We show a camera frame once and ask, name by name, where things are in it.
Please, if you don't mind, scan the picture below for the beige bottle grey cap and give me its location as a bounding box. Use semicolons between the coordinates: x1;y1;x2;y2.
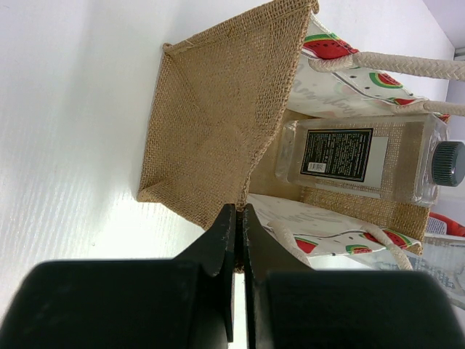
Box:
275;114;464;207

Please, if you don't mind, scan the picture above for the burlap watermelon canvas bag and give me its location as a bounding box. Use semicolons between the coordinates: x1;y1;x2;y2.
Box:
137;1;464;270

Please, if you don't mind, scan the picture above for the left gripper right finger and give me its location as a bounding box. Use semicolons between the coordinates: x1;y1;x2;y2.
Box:
242;205;464;348

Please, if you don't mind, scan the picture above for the red bottle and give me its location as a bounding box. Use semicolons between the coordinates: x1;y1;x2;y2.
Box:
426;212;465;237

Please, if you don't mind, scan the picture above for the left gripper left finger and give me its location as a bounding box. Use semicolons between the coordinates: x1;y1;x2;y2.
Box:
1;204;236;348

